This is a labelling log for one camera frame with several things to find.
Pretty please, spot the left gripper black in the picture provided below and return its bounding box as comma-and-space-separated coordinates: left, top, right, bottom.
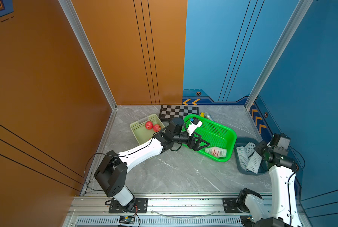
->
172, 131, 210, 152

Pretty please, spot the white foam net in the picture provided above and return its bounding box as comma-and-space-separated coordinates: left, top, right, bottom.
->
246, 153, 262, 174
236, 146, 249, 172
244, 142, 256, 157

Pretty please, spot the bare red apple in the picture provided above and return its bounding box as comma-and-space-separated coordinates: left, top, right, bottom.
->
145, 121, 153, 130
152, 124, 161, 132

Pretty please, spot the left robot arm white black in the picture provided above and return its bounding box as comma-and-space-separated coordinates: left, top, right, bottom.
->
94, 117, 210, 210

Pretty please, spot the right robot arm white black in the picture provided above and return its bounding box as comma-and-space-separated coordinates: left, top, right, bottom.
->
236, 133, 302, 227

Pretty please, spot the bright green plastic basket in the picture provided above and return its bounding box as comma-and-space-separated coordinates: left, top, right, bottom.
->
184, 114, 237, 162

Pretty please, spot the grey cylinder yellow tip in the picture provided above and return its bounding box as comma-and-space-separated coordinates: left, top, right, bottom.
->
200, 112, 214, 121

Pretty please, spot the dark teal plastic tray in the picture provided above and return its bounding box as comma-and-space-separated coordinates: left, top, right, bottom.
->
234, 137, 267, 176

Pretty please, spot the black white checkerboard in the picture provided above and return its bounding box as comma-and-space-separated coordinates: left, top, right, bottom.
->
159, 105, 199, 122

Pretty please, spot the pale green plastic basket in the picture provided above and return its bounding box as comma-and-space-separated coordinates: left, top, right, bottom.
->
130, 114, 165, 145

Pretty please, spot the small right circuit board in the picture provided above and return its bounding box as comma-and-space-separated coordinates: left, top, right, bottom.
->
240, 216, 255, 227

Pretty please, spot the green circuit board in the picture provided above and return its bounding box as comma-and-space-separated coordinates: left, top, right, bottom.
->
118, 216, 136, 227

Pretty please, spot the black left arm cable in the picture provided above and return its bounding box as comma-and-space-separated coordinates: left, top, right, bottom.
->
83, 127, 170, 194

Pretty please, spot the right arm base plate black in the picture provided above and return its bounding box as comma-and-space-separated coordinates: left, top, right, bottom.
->
222, 197, 241, 213

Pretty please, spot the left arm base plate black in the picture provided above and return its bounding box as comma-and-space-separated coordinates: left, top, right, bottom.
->
105, 198, 148, 214

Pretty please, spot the aluminium front rail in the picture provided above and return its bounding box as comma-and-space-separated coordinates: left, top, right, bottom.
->
63, 193, 251, 227

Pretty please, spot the right aluminium corner post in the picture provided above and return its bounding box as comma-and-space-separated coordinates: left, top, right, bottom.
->
244, 0, 313, 110

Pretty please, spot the aluminium corner post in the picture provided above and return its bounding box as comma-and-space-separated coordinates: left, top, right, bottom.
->
244, 0, 313, 110
58, 0, 117, 111

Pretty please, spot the left aluminium corner post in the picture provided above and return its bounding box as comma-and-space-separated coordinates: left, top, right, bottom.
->
58, 0, 117, 111

